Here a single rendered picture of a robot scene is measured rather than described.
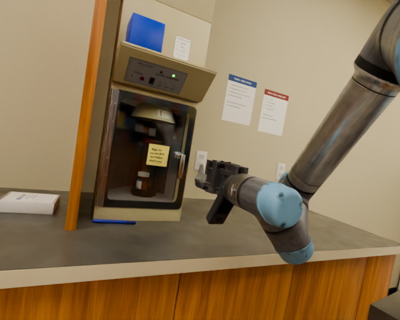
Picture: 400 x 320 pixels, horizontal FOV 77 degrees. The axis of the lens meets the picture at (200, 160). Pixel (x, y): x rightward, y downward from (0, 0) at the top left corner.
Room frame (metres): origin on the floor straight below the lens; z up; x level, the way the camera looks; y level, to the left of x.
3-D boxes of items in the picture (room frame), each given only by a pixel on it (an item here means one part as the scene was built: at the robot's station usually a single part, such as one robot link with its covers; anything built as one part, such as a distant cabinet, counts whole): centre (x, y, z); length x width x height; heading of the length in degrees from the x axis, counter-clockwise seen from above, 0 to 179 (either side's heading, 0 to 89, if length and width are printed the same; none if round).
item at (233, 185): (0.55, -0.11, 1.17); 0.08 x 0.05 x 0.08; 116
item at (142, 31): (0.81, 0.24, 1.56); 0.10 x 0.10 x 0.09; 26
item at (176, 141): (0.90, 0.18, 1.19); 0.30 x 0.01 x 0.40; 116
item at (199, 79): (0.85, 0.16, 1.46); 0.32 x 0.11 x 0.10; 116
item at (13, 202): (0.85, 0.55, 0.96); 0.16 x 0.12 x 0.04; 111
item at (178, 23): (1.01, 0.24, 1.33); 0.32 x 0.25 x 0.77; 116
